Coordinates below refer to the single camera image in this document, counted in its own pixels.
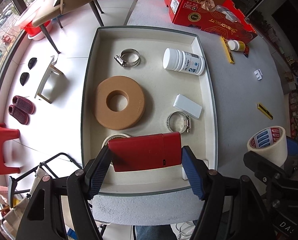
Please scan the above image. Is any yellow-core masking tape roll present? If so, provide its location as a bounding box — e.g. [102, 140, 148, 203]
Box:
[102, 133, 132, 147]

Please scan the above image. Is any red rectangular box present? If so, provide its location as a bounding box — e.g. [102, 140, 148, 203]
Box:
[108, 132, 182, 172]

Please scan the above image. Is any white masking tape roll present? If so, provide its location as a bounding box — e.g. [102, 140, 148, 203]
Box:
[247, 126, 288, 167]

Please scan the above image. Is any metal hose clamp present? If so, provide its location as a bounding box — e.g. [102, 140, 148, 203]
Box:
[166, 111, 191, 134]
[114, 48, 140, 68]

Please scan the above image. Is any white rectangular block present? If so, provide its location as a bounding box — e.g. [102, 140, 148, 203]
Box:
[173, 94, 202, 119]

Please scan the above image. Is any yellow utility knife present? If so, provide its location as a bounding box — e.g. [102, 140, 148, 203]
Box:
[257, 103, 273, 120]

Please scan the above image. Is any white power plug adapter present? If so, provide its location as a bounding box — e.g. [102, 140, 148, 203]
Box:
[254, 69, 263, 81]

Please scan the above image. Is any yellow label pill bottle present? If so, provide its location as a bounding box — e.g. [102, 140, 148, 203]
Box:
[227, 40, 246, 51]

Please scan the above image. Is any blue jeans leg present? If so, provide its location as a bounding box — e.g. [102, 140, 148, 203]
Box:
[134, 225, 177, 240]

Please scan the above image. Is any dark red slipper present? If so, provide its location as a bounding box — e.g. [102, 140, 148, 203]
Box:
[12, 95, 35, 114]
[8, 105, 29, 125]

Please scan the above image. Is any small white wooden stool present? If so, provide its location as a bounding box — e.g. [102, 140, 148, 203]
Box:
[34, 55, 64, 104]

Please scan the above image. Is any white blue-label pill bottle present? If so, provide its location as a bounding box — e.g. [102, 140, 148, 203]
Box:
[163, 48, 205, 76]

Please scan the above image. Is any black shoe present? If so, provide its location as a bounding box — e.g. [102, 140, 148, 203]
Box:
[28, 57, 37, 69]
[19, 72, 29, 86]

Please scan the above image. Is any yellow blade case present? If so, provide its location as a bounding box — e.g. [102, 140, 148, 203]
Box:
[220, 36, 235, 64]

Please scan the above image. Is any red lighter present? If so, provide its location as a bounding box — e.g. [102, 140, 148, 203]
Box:
[244, 45, 250, 58]

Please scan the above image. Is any red plastic basin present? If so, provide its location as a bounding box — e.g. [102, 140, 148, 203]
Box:
[13, 2, 52, 41]

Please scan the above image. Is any red fruit cardboard box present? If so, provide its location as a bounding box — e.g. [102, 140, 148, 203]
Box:
[164, 0, 257, 44]

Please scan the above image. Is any beige chair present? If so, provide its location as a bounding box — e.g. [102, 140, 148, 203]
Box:
[32, 0, 104, 54]

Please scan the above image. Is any brown foam ring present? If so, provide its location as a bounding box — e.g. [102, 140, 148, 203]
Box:
[94, 75, 146, 131]

